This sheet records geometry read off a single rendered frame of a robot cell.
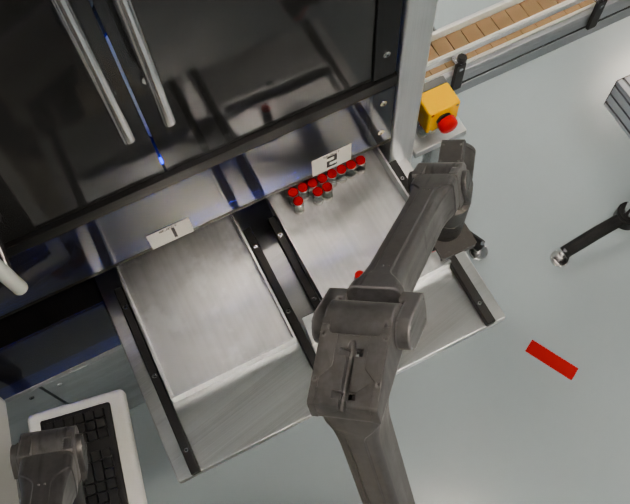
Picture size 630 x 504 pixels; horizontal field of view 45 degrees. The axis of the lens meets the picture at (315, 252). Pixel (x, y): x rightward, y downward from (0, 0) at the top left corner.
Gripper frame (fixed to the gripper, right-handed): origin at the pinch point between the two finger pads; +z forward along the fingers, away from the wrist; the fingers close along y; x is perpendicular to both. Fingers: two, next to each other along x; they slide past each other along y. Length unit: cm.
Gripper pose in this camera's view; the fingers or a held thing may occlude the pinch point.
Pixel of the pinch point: (438, 246)
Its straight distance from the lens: 136.5
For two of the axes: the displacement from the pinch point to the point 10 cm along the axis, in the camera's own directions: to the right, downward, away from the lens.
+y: -4.3, -8.3, 3.5
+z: 0.4, 3.7, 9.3
